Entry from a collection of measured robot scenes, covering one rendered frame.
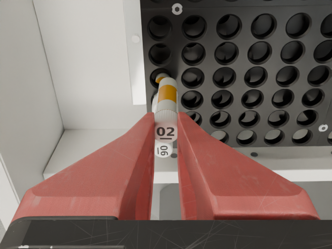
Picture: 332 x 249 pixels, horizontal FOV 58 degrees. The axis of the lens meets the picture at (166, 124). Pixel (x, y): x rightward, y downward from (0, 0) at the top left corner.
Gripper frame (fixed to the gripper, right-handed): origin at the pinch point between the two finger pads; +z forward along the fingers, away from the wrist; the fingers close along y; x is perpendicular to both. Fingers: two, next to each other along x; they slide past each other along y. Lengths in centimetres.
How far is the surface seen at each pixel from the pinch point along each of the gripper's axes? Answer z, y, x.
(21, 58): 8.4, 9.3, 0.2
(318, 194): 21.1, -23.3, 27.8
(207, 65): 5.7, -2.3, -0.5
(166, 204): 76, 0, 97
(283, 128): 5.5, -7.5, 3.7
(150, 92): 5.6, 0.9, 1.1
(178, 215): 66, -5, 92
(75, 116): 11.8, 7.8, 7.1
